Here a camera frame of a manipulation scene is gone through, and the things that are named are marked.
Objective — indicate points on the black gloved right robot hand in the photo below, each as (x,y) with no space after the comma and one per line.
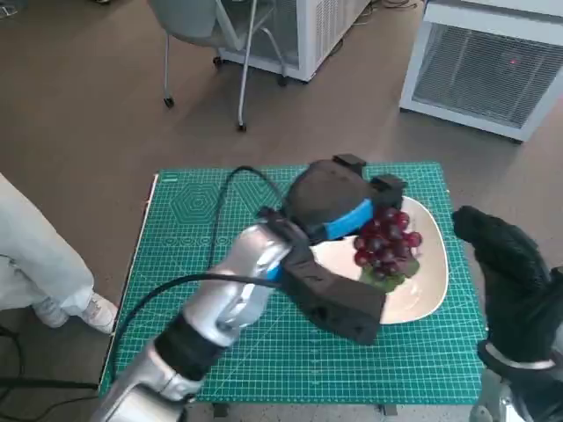
(514,299)

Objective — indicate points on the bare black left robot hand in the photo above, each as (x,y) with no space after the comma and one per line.
(330,198)

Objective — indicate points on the purple toy grape bunch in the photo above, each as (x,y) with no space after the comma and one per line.
(387,246)

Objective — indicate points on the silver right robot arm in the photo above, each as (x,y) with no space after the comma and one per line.
(506,369)

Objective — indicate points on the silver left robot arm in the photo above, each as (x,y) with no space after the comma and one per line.
(211,325)

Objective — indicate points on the white square plate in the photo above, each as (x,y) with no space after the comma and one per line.
(422,290)

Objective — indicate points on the white cabinet on wheels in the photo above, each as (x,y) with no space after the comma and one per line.
(316,35)

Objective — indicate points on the green cutting mat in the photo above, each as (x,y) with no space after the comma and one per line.
(308,369)

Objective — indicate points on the white cabinet with mesh front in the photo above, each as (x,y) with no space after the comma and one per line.
(479,74)

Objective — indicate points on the grey chair with metal legs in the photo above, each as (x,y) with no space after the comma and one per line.
(189,22)

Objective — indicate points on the person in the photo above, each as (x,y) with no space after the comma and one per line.
(39,255)

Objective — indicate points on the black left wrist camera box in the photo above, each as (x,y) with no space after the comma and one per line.
(338,299)

